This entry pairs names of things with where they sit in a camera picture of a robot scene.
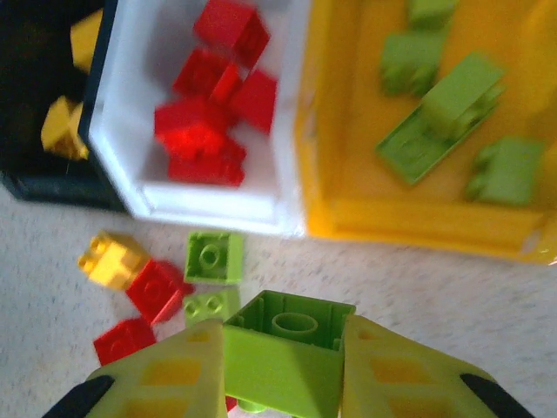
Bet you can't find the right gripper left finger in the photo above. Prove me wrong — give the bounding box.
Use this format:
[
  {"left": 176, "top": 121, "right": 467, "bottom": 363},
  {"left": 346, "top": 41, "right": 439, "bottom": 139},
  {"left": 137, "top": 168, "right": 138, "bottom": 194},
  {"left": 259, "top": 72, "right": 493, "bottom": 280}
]
[{"left": 41, "top": 319, "right": 228, "bottom": 418}]

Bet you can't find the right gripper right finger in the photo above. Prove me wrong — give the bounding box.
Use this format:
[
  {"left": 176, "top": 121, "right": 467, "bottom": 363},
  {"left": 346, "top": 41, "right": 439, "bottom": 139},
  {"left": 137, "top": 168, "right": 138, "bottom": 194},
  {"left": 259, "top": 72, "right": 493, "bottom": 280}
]
[{"left": 339, "top": 313, "right": 537, "bottom": 418}]

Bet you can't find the long green lego brick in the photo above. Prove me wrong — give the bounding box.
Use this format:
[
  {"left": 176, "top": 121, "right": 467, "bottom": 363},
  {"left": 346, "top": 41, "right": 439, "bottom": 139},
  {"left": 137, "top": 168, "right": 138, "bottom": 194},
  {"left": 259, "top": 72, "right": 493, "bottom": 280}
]
[{"left": 374, "top": 103, "right": 482, "bottom": 188}]

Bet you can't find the yellow lego brick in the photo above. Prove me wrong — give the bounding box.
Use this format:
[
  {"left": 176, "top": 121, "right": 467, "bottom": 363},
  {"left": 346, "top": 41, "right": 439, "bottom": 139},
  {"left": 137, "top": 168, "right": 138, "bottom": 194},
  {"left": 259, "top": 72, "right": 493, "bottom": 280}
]
[
  {"left": 39, "top": 95, "right": 91, "bottom": 161},
  {"left": 77, "top": 230, "right": 151, "bottom": 292},
  {"left": 69, "top": 8, "right": 105, "bottom": 73}
]

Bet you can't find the yellow plastic storage bin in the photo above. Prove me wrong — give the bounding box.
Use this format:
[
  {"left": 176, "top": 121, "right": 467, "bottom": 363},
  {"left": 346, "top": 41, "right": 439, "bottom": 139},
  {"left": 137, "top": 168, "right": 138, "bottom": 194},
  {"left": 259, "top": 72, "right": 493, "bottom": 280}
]
[{"left": 295, "top": 0, "right": 557, "bottom": 267}]

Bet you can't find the white plastic storage bin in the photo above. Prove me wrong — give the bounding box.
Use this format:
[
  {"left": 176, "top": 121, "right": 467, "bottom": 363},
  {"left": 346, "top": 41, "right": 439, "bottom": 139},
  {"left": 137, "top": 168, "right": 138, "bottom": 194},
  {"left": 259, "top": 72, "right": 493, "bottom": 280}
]
[{"left": 80, "top": 0, "right": 317, "bottom": 239}]

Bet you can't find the black plastic storage bin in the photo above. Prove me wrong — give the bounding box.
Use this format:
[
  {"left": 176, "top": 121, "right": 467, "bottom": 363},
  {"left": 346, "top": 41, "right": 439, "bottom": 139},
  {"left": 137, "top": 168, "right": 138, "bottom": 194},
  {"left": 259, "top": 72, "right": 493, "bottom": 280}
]
[{"left": 0, "top": 0, "right": 130, "bottom": 214}]

